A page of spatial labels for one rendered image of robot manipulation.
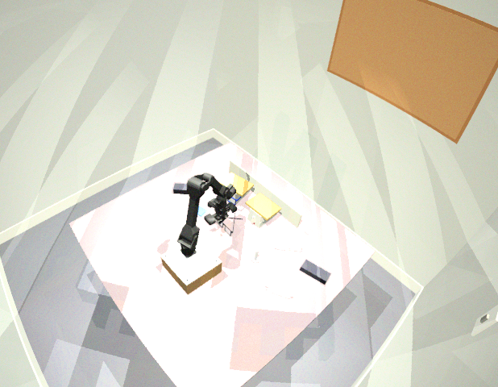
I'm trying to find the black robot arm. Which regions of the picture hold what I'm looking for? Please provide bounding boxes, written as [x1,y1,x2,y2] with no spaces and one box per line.
[177,172,236,259]

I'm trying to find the pale grey flat panel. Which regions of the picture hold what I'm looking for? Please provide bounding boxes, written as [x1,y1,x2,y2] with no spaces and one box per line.
[229,159,302,227]

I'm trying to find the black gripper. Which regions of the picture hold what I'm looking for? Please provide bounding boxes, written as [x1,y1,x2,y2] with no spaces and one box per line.
[204,202,237,226]

